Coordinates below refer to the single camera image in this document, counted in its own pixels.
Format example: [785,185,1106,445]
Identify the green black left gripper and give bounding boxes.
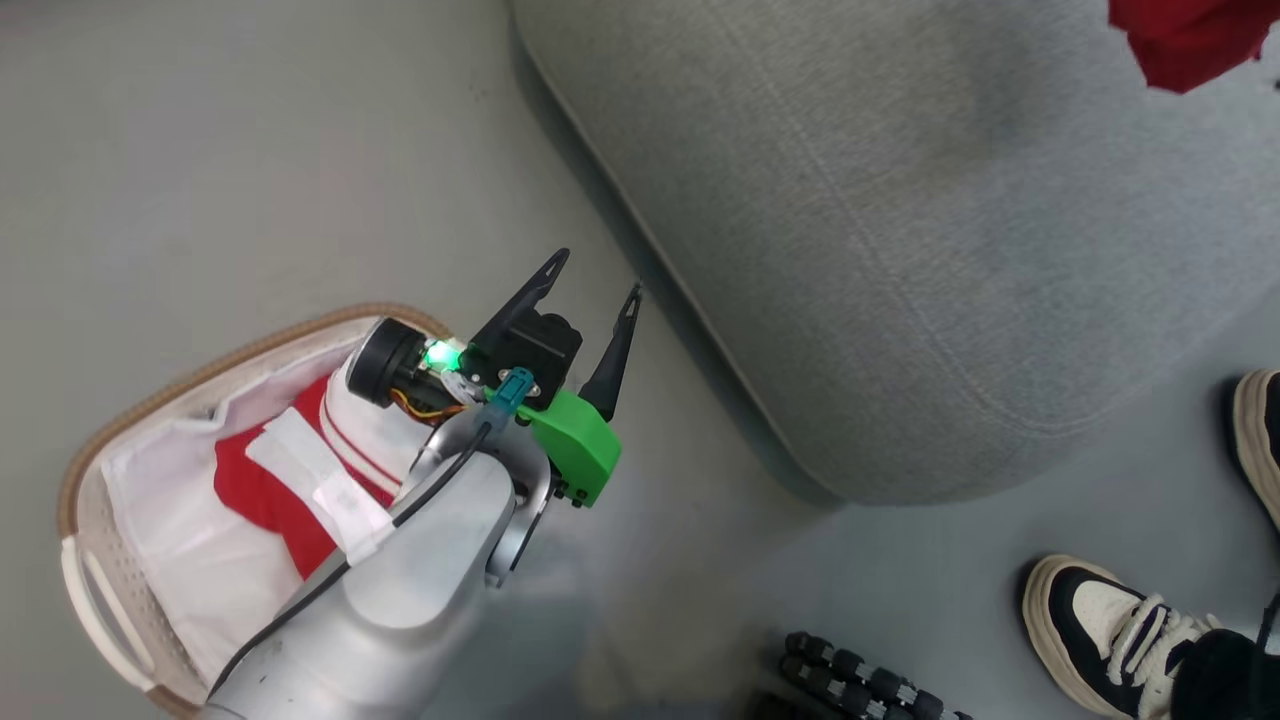
[424,248,644,509]

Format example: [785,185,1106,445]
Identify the grey fabric sofa seat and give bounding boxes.
[510,0,1280,507]

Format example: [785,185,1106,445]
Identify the white laundry basket tan rim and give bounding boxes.
[57,303,461,717]

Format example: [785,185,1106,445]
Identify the red and white striped garment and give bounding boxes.
[213,368,437,581]

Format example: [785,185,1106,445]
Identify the black ribbed roller wheel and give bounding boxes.
[752,630,973,720]

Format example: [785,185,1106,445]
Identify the black and white sneaker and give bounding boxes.
[1021,554,1227,720]
[1231,369,1280,531]

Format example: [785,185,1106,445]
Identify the black trouser leg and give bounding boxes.
[1168,595,1280,720]

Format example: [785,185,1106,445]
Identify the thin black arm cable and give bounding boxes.
[206,396,503,701]

